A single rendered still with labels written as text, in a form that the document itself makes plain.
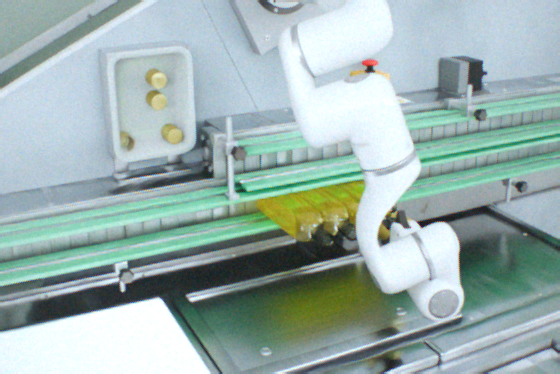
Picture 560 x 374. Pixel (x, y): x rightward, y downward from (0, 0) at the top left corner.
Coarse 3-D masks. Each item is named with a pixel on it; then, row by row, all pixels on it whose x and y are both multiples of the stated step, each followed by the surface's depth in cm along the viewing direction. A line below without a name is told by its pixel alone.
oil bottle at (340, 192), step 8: (336, 184) 151; (328, 192) 147; (336, 192) 147; (344, 192) 147; (352, 192) 146; (344, 200) 142; (352, 200) 142; (360, 200) 143; (352, 208) 140; (352, 216) 140
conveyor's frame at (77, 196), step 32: (416, 96) 172; (448, 96) 172; (480, 96) 173; (512, 96) 177; (224, 128) 148; (256, 128) 148; (288, 128) 151; (32, 192) 141; (64, 192) 141; (96, 192) 140; (128, 192) 140; (160, 192) 142; (0, 224) 130; (160, 224) 145; (32, 256) 135
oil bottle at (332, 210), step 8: (296, 192) 148; (304, 192) 147; (312, 192) 147; (320, 192) 147; (304, 200) 145; (312, 200) 143; (320, 200) 143; (328, 200) 143; (336, 200) 143; (320, 208) 139; (328, 208) 139; (336, 208) 139; (344, 208) 139; (328, 216) 137; (336, 216) 137; (344, 216) 138; (328, 224) 138; (336, 232) 138
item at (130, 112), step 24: (168, 48) 138; (120, 72) 142; (144, 72) 144; (168, 72) 146; (192, 72) 141; (120, 96) 144; (144, 96) 146; (168, 96) 148; (192, 96) 143; (120, 120) 145; (144, 120) 147; (168, 120) 150; (192, 120) 145; (144, 144) 147; (168, 144) 147; (192, 144) 146
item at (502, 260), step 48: (240, 240) 167; (288, 240) 170; (336, 240) 167; (480, 240) 167; (528, 240) 167; (0, 288) 146; (48, 288) 147; (96, 288) 148; (144, 288) 148; (480, 288) 146; (528, 288) 145; (432, 336) 124; (480, 336) 123; (528, 336) 126
